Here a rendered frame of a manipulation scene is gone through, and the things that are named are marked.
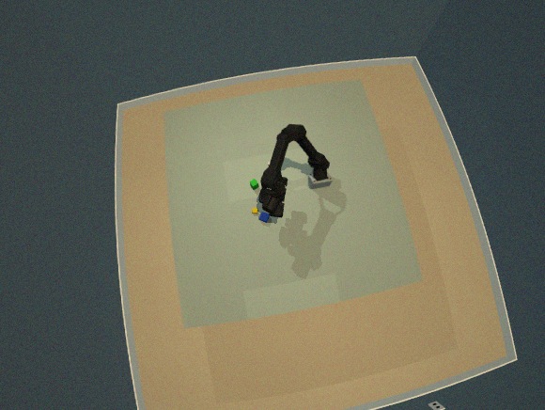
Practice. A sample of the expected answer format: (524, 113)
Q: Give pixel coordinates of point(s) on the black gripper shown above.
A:
(280, 209)

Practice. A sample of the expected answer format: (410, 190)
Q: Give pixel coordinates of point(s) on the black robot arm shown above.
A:
(272, 177)

